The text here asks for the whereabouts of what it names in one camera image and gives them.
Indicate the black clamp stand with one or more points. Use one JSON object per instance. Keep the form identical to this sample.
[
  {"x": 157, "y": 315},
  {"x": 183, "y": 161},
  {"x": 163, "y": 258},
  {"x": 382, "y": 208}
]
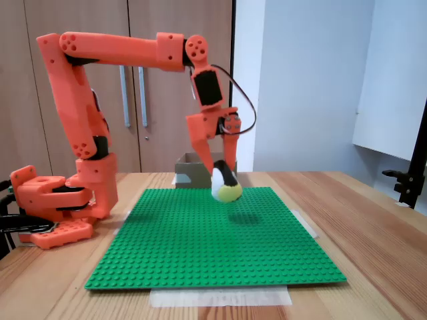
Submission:
[{"x": 407, "y": 190}]

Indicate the masking tape strip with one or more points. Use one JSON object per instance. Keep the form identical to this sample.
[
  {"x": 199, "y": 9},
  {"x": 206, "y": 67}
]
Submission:
[
  {"x": 200, "y": 298},
  {"x": 306, "y": 225},
  {"x": 117, "y": 230}
]

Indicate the white board panel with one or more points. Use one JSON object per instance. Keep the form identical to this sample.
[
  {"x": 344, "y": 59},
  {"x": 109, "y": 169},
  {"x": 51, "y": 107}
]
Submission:
[{"x": 390, "y": 83}]

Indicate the wooden cabinet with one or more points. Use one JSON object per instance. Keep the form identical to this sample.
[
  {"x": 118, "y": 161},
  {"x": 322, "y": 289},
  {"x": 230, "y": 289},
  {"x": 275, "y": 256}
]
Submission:
[{"x": 173, "y": 133}]

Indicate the brown cardboard box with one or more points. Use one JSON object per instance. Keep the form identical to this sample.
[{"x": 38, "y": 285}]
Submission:
[{"x": 193, "y": 170}]

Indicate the green studded baseplate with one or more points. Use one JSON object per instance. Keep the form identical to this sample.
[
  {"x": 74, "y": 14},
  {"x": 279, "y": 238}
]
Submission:
[{"x": 200, "y": 250}]

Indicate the black table clamp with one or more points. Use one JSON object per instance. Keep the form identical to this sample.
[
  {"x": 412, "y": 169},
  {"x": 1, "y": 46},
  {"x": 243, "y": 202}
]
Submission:
[{"x": 26, "y": 226}]

